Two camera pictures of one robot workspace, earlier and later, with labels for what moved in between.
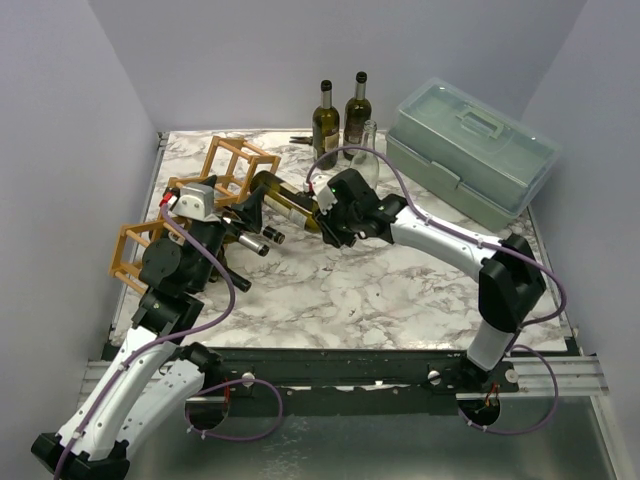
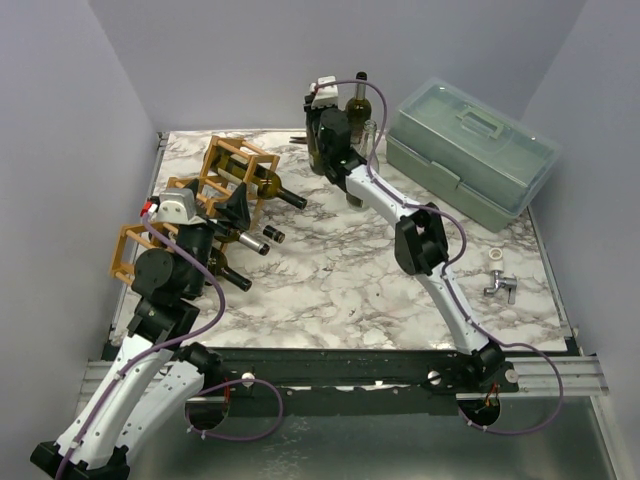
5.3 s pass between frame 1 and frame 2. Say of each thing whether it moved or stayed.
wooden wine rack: stayed
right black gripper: moved
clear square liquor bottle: stayed
